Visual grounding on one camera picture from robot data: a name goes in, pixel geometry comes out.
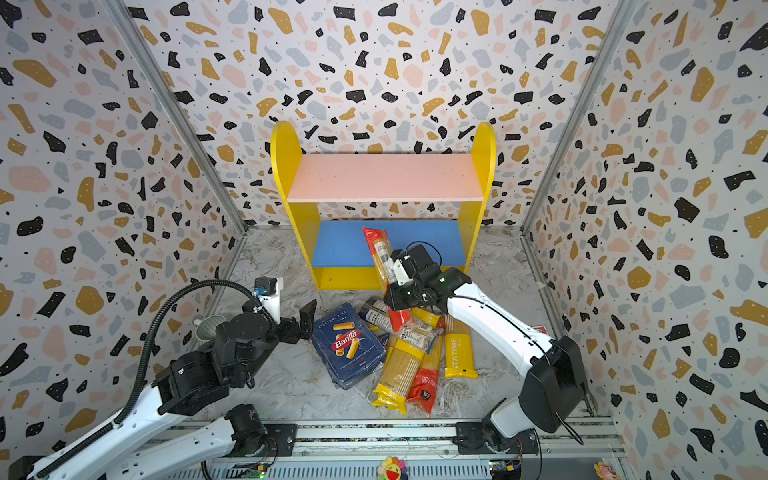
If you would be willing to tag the blue Barilla pasta box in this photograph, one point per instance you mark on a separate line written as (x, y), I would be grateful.
(347, 347)

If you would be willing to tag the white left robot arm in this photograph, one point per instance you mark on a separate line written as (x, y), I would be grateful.
(190, 383)

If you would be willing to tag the red spaghetti bag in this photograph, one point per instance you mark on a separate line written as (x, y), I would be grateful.
(423, 391)
(379, 246)

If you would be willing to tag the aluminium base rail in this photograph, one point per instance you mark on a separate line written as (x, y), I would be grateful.
(431, 448)

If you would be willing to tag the yellow shelf unit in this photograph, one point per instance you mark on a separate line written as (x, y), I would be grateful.
(336, 252)

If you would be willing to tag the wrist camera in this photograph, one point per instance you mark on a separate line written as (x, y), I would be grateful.
(266, 292)
(418, 261)

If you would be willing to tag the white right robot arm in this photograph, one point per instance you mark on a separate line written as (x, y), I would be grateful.
(554, 378)

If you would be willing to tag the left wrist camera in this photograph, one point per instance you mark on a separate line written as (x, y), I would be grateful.
(266, 292)

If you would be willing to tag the smiling flower toy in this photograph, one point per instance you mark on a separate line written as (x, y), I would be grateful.
(392, 468)

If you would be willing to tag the yellow Pastatime spaghetti bag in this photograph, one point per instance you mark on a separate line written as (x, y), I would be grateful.
(459, 356)

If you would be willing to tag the colourful toy at corner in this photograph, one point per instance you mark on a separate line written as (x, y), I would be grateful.
(606, 472)

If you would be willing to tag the red bottom spaghetti bag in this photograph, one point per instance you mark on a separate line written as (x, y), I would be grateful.
(423, 391)

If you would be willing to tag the dark label spaghetti bag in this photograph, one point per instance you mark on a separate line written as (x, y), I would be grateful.
(376, 313)

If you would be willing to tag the aluminium corner post left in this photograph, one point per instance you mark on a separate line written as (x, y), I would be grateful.
(122, 20)

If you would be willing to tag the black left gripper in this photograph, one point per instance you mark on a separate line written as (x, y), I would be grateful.
(296, 333)

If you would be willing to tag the yellow spaghetti bag front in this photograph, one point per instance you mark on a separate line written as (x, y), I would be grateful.
(397, 377)

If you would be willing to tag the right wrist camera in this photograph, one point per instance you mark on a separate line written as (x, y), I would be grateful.
(418, 261)

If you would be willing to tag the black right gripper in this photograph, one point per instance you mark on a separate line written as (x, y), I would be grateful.
(399, 295)

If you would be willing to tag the aluminium corner post right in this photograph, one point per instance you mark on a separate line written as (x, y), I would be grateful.
(582, 104)

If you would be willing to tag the aluminium corner post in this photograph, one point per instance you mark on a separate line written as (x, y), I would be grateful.
(582, 104)
(122, 20)

